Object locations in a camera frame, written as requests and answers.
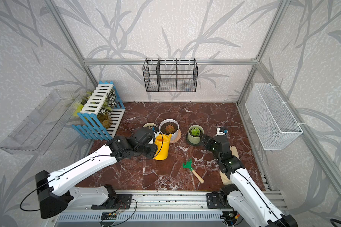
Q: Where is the yellow watering can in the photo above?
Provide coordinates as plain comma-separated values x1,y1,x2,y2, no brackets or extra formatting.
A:
154,134,171,161

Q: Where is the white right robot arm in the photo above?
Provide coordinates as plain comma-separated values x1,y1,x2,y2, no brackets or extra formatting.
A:
201,135,298,227

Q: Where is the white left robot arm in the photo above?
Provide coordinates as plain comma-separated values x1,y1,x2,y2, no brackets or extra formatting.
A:
35,127,160,219

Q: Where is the bright green succulent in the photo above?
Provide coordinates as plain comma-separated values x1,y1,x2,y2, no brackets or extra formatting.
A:
189,128,202,137

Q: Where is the red orange succulent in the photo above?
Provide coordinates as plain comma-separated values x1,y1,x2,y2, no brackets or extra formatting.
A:
165,124,176,134

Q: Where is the dark green saucer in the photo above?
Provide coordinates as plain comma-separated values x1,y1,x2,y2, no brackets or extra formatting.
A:
186,135,204,147

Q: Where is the cream ribbed pot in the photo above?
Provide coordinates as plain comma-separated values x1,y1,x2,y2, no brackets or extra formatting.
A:
143,123,159,131

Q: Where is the light green ribbed pot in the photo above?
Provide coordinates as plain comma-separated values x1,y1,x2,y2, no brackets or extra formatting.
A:
188,125,204,144

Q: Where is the white plastic pot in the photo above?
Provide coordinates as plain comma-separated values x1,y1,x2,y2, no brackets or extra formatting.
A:
160,119,180,142

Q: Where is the peach pink saucer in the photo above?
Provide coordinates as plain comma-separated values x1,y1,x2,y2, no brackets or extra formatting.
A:
170,129,182,143

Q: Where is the striped leaf potted plant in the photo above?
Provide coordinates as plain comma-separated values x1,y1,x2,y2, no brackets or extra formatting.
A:
73,89,117,129

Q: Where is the blue white slatted shelf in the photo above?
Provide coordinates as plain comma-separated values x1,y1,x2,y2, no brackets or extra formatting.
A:
72,81,126,141

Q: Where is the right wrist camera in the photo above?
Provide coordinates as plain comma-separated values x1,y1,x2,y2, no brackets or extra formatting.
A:
216,126,228,136

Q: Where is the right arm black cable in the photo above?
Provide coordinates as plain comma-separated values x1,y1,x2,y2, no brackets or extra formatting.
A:
218,158,285,227

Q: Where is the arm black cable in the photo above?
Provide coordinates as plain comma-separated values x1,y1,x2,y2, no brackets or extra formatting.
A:
19,133,164,212
218,158,285,227

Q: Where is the green rake wooden handle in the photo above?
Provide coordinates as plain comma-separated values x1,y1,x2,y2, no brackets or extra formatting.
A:
182,159,205,183

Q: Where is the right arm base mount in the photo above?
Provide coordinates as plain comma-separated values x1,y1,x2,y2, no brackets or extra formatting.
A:
206,184,236,209

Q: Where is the white wire mesh basket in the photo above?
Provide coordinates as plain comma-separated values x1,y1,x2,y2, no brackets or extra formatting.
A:
245,83,303,150

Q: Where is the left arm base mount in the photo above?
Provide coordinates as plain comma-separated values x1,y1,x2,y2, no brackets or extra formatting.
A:
92,185,132,210

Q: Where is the black wire basket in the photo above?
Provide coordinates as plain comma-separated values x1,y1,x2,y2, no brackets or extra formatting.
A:
142,59,199,92

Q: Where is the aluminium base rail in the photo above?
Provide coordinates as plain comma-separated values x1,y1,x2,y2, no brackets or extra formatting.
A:
42,191,286,227

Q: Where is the clear acrylic wall shelf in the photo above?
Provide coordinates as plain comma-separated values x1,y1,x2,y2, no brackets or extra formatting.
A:
0,89,81,155

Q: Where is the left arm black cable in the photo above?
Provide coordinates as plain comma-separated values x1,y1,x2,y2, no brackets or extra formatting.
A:
19,133,164,212

